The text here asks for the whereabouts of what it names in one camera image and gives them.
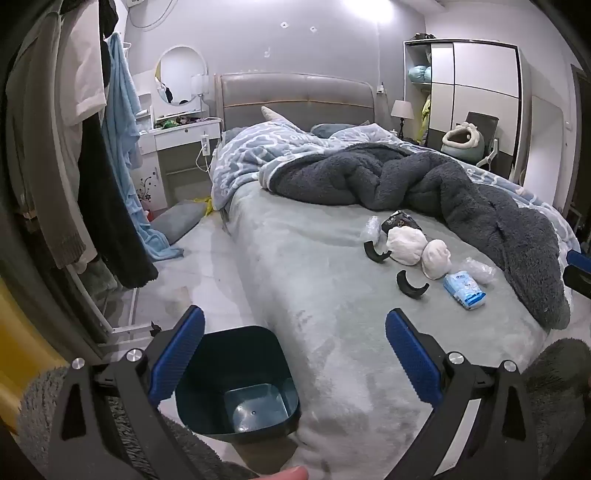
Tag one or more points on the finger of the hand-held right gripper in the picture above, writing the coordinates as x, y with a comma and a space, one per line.
577, 281

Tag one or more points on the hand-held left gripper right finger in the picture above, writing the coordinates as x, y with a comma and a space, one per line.
413, 355

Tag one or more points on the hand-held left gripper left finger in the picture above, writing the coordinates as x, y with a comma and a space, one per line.
182, 350

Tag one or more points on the black curved plastic piece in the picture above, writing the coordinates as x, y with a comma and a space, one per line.
371, 254
406, 288

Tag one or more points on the blue tissue pack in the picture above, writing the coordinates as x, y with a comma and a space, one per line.
464, 290

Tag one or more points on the dark teal trash bin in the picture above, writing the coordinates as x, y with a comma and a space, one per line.
258, 397

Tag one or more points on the small white cloth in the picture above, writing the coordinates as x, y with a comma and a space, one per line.
436, 261

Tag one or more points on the clear plastic wrapper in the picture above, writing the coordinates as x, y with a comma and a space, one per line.
480, 270
371, 228

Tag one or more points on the large white cloth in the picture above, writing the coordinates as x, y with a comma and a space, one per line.
406, 244

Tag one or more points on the black snack packet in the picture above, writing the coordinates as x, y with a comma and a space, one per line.
399, 220

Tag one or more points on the person's left hand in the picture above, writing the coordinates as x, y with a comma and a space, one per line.
291, 474

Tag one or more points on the white clothes rack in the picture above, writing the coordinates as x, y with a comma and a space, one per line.
122, 318

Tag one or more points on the bed with pale fleece sheet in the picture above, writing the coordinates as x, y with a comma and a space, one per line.
314, 286

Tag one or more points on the grey floor cushion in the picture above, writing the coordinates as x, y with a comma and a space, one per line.
178, 221

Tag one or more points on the white door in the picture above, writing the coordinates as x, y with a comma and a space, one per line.
547, 138

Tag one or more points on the yellow item on floor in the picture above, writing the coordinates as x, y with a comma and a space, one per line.
205, 205

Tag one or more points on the grey shaggy rug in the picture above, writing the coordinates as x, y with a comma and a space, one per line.
41, 401

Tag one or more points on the yellow curtain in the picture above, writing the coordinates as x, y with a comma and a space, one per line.
23, 350

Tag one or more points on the black hanging garment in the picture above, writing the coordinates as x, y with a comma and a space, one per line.
106, 207

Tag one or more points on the dark grey fleece blanket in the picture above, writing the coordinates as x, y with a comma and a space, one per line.
415, 180

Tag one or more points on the green and cream pet bed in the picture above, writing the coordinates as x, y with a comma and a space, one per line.
461, 143

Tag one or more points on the black office chair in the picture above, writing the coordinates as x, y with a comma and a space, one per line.
485, 122

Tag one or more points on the white power strip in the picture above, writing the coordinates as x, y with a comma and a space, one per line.
205, 145

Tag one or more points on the blue patterned duvet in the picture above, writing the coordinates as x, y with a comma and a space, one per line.
249, 152

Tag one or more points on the white vanity table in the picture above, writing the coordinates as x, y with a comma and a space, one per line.
180, 138

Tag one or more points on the yellow-green garment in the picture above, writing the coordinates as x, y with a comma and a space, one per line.
425, 120

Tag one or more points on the clutter on vanity table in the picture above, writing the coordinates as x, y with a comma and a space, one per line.
184, 121

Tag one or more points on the white wardrobe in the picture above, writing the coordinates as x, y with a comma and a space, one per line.
480, 69

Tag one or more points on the grey knit sweater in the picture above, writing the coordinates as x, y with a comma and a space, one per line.
41, 161

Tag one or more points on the teal pillow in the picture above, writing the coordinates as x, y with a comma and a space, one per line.
328, 130

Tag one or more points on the light blue robe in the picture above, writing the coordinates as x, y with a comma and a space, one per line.
122, 115

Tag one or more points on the bedside lamp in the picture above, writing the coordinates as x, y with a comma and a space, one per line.
401, 110

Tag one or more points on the white pillow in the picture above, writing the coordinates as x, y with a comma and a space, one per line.
272, 116

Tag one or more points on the light blue plush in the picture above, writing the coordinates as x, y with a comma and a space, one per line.
419, 74

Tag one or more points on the white vanity lamp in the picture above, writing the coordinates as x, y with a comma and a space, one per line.
198, 85

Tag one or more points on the grey padded headboard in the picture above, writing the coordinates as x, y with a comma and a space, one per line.
295, 97

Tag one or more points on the round mirror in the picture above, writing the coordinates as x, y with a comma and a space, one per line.
180, 69

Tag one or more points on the white shirt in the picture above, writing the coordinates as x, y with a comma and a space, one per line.
85, 69

